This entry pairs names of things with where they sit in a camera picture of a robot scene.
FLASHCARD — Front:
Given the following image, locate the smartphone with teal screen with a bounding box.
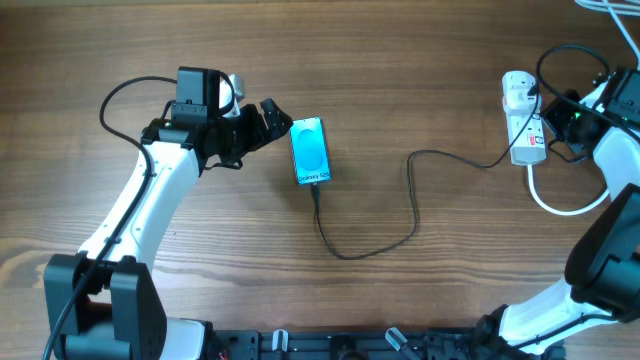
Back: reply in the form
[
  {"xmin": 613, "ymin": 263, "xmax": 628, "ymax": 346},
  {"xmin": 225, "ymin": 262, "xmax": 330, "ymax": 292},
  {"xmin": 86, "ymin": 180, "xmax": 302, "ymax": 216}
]
[{"xmin": 289, "ymin": 117, "xmax": 332, "ymax": 185}]

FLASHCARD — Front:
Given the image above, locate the black charging cable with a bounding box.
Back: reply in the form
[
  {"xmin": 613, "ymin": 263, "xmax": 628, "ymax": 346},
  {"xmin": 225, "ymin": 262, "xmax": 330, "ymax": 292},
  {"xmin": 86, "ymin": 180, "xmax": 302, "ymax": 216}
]
[{"xmin": 310, "ymin": 82, "xmax": 542, "ymax": 261}]

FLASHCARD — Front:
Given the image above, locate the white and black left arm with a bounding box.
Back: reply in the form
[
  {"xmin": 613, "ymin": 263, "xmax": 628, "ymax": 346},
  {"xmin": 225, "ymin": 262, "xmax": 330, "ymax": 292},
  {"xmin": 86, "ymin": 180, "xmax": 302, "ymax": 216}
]
[{"xmin": 43, "ymin": 67, "xmax": 293, "ymax": 360}]

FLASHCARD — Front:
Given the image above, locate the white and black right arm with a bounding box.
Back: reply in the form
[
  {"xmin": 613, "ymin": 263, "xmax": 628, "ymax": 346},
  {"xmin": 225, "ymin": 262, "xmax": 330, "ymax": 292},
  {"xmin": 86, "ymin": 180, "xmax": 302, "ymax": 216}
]
[{"xmin": 468, "ymin": 67, "xmax": 639, "ymax": 359}]

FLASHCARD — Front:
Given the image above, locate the white charger adapter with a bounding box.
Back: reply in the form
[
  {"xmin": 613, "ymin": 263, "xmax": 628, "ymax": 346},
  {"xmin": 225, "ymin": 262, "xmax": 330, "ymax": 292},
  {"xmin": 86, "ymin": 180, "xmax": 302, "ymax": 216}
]
[{"xmin": 502, "ymin": 89, "xmax": 540, "ymax": 115}]

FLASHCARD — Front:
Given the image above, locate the white power strip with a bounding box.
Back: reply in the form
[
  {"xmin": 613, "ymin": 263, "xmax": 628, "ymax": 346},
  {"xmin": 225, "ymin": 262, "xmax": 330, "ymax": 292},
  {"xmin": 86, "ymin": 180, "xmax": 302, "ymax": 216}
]
[{"xmin": 502, "ymin": 70, "xmax": 546, "ymax": 166}]

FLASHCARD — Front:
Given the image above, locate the white power strip cord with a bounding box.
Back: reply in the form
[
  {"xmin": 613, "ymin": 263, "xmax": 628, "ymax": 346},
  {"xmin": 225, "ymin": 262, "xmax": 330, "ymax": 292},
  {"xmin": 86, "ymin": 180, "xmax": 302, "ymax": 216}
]
[{"xmin": 526, "ymin": 0, "xmax": 640, "ymax": 217}]

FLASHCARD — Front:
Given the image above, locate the black mounting base rail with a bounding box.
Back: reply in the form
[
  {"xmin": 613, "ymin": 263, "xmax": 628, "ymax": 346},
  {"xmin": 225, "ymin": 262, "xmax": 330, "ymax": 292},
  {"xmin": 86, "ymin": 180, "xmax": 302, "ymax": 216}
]
[{"xmin": 203, "ymin": 328, "xmax": 536, "ymax": 360}]

